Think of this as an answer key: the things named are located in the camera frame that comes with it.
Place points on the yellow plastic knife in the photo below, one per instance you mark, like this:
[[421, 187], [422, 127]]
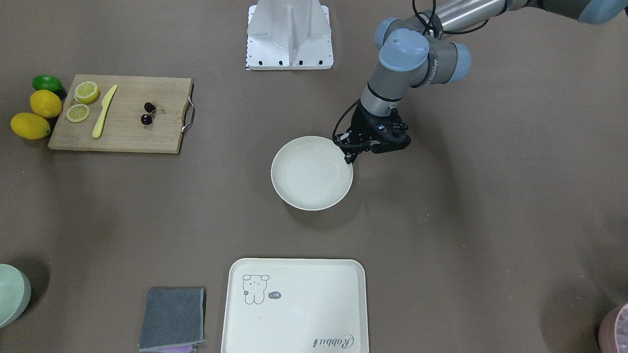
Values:
[[105, 104]]

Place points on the yellow lemon upper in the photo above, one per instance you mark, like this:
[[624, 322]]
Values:
[[45, 103]]

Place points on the cream rectangular rabbit tray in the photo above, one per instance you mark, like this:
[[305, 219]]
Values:
[[288, 305]]

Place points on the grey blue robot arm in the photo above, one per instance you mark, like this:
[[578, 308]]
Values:
[[412, 54]]

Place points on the grey folded cloth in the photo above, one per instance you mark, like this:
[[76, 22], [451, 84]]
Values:
[[173, 320]]

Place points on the yellow lemon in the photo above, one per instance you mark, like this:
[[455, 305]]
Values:
[[45, 103], [30, 126]]

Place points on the lemon half upper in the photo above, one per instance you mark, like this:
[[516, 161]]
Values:
[[86, 92]]

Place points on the dark red cherry upper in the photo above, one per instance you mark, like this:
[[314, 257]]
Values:
[[149, 108]]

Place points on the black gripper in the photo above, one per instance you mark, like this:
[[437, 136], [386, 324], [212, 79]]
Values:
[[362, 123]]

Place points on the yellow lemon lower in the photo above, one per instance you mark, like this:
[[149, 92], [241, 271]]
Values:
[[30, 126]]

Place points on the lemon slice lower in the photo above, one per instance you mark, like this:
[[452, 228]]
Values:
[[78, 112]]

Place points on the mint green bowl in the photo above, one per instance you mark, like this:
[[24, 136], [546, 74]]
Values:
[[15, 293]]

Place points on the green lime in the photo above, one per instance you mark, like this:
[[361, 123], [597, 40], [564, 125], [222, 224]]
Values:
[[47, 82]]

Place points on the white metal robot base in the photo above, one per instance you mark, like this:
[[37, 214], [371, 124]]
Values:
[[289, 35]]

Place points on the pink container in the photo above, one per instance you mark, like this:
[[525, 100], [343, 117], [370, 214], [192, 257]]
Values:
[[613, 331]]

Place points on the cream round plate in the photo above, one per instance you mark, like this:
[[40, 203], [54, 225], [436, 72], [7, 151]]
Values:
[[310, 173]]

